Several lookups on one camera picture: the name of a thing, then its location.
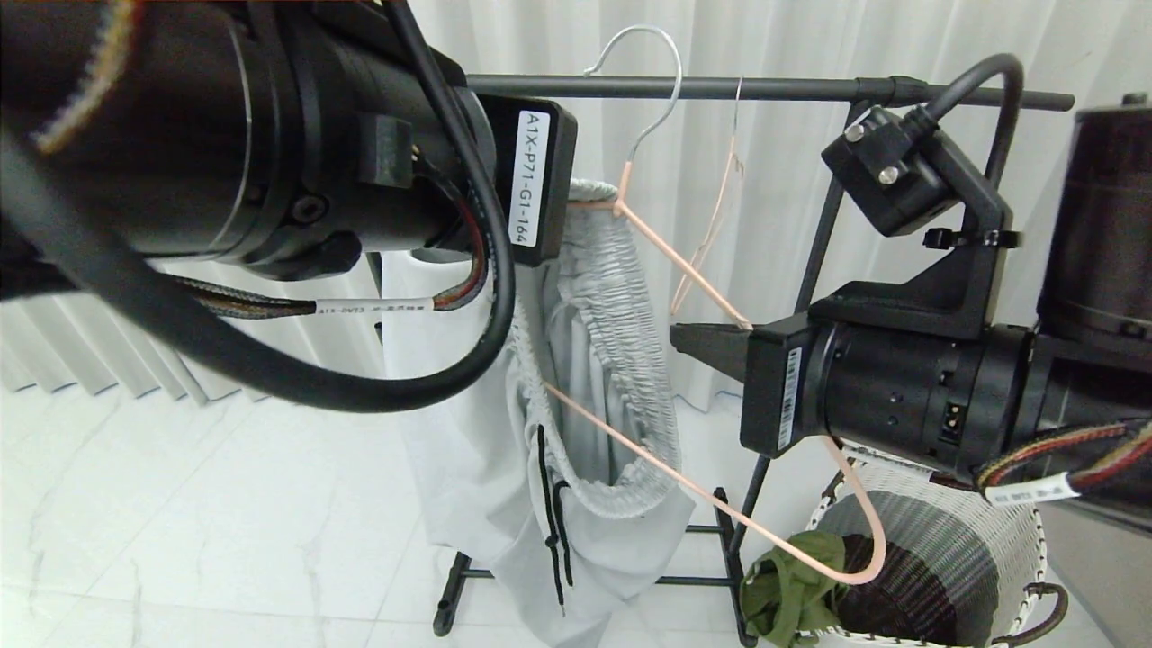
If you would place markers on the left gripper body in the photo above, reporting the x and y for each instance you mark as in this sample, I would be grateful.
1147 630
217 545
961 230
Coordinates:
531 180

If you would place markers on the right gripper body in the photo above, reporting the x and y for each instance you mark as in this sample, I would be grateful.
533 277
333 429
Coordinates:
900 405

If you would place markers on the pink clothes hanger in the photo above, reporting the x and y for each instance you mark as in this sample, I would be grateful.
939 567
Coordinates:
736 153
684 265

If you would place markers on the pale grey shorts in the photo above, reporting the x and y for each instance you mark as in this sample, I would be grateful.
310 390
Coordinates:
594 360

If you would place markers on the white laundry basket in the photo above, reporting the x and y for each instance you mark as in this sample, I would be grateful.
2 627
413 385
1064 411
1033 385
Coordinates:
936 558

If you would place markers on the black clothes rack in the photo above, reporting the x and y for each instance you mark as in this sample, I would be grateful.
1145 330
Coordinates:
765 88

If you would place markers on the green garment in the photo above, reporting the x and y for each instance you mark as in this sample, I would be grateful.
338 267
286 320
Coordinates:
792 585

